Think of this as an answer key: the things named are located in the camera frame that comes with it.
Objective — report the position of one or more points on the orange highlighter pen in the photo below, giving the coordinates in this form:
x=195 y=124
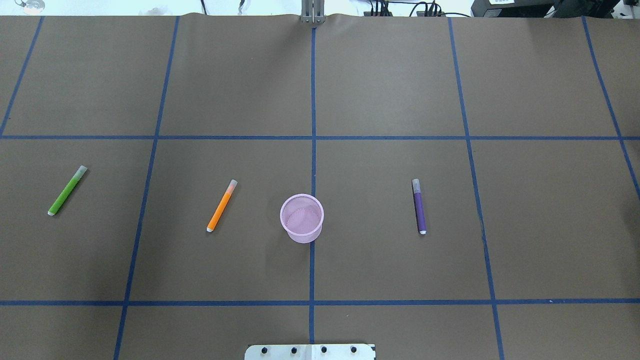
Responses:
x=219 y=210

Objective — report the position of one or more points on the purple highlighter pen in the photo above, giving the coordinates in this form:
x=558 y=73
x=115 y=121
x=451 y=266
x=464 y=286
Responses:
x=419 y=210

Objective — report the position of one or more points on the green highlighter pen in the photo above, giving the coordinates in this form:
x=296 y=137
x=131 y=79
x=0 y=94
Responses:
x=66 y=192

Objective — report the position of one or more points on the pink mesh pen holder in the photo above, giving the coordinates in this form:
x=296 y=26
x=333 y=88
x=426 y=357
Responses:
x=302 y=216

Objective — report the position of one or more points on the black equipment box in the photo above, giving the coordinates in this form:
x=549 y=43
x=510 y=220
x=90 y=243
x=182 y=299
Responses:
x=543 y=8

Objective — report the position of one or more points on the aluminium frame post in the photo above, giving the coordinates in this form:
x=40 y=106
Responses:
x=313 y=12

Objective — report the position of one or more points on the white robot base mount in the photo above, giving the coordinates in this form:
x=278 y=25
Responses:
x=327 y=351

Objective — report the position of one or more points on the black power strip with cables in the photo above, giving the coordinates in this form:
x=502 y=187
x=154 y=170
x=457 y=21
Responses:
x=405 y=8

